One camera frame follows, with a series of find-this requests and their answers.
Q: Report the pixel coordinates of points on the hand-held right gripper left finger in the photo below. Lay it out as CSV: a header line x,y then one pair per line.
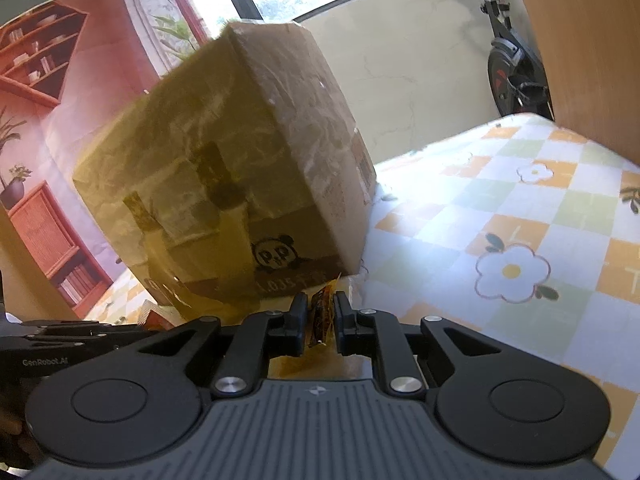
x,y
299,322

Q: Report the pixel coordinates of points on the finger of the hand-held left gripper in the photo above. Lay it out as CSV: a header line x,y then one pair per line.
x,y
85,331

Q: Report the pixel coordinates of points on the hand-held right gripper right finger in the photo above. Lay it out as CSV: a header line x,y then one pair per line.
x,y
344,322

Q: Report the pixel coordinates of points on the small brown snack sachet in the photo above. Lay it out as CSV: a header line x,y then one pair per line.
x,y
321,317

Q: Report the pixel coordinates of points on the small orange snack packet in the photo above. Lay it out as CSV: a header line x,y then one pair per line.
x,y
159,316

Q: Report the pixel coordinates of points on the plastic-lined cardboard box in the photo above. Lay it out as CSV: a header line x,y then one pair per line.
x,y
240,150

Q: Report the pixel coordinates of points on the checkered floral tablecloth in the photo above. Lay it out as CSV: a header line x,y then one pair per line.
x,y
500,220

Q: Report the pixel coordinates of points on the printed room backdrop cloth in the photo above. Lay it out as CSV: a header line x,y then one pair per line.
x,y
60,85

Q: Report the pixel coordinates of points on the black exercise bike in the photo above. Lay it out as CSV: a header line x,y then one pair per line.
x,y
510,70

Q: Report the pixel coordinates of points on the wooden panel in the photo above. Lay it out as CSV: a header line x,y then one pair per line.
x,y
580,50

